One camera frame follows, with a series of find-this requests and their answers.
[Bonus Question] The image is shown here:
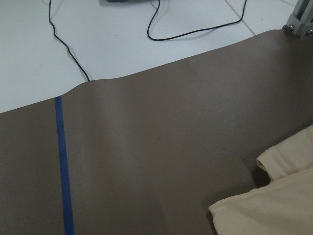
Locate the beige printed t-shirt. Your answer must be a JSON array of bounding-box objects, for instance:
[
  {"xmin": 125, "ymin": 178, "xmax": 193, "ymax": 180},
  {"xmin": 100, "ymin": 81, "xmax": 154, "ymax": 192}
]
[{"xmin": 209, "ymin": 126, "xmax": 313, "ymax": 235}]

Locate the looping black cable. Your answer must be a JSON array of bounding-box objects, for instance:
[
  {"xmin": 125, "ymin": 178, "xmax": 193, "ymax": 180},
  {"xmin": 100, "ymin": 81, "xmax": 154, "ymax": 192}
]
[{"xmin": 147, "ymin": 0, "xmax": 248, "ymax": 41}]

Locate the aluminium frame post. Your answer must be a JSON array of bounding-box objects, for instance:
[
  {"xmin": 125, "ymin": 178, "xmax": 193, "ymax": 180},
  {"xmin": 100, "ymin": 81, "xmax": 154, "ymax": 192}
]
[{"xmin": 282, "ymin": 0, "xmax": 313, "ymax": 38}]

